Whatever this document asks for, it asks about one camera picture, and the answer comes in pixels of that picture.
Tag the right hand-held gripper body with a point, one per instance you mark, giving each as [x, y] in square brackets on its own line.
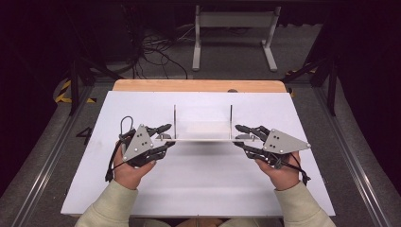
[282, 142]

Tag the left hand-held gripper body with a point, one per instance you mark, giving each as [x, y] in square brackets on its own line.
[138, 143]

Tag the clear acrylic frame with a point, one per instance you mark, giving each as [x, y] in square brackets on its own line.
[189, 139]

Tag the person's left hand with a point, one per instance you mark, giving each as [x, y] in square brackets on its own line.
[130, 176]

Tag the person's right hand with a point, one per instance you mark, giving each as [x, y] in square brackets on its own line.
[282, 178]

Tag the white board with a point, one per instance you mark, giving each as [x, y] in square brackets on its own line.
[195, 183]

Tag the black metal stand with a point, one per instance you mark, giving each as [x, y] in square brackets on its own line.
[331, 91]
[74, 88]

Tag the white metal stand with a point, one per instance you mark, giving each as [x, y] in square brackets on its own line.
[235, 19]

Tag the aluminium floor rail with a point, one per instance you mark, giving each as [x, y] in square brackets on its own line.
[353, 167]
[47, 167]

